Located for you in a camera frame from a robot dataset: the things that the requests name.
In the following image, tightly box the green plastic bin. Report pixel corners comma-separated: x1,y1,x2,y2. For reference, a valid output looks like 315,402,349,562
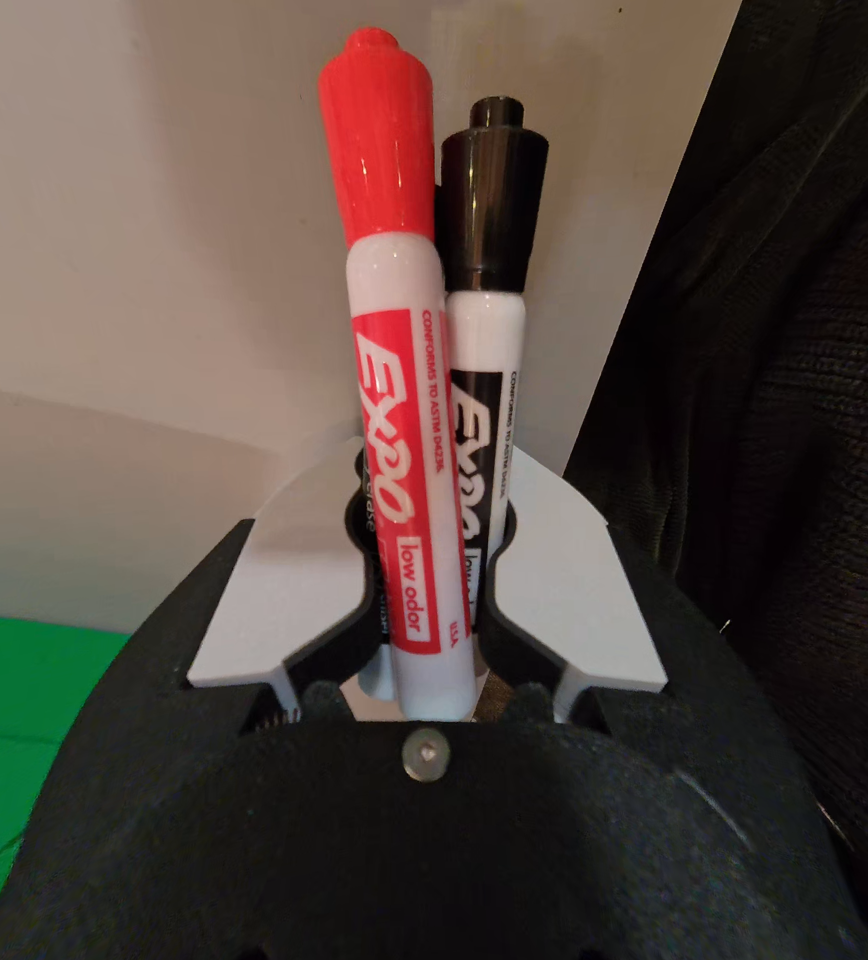
0,609,132,931

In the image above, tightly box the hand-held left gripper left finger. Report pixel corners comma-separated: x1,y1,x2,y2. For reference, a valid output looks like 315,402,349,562
188,438,386,706

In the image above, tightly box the red dry erase marker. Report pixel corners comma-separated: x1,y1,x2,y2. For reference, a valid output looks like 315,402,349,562
317,27,481,723

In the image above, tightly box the black dry erase marker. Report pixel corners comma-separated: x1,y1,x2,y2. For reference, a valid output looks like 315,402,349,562
437,95,552,627
357,442,401,705

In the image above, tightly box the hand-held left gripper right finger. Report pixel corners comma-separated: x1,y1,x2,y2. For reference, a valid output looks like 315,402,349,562
479,450,667,723

